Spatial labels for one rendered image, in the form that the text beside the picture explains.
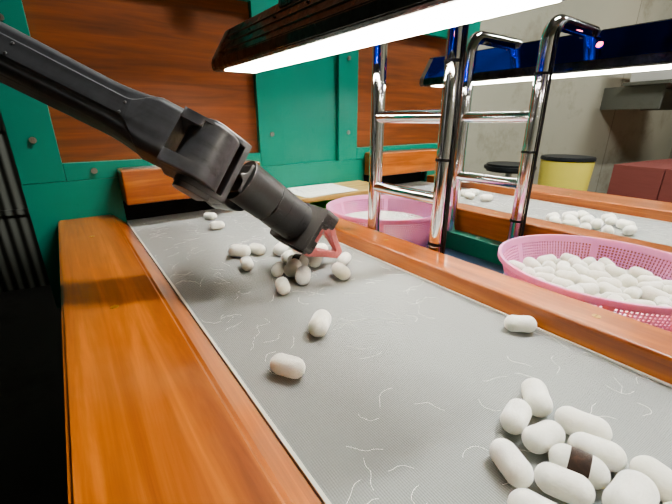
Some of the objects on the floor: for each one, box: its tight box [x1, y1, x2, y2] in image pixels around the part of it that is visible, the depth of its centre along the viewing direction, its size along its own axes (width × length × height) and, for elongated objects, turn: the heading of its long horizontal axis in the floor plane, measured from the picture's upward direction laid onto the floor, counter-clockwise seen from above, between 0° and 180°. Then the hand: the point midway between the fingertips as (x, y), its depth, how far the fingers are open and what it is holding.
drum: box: [537, 154, 597, 191], centre depth 325 cm, size 42×42×66 cm
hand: (336, 251), depth 58 cm, fingers closed
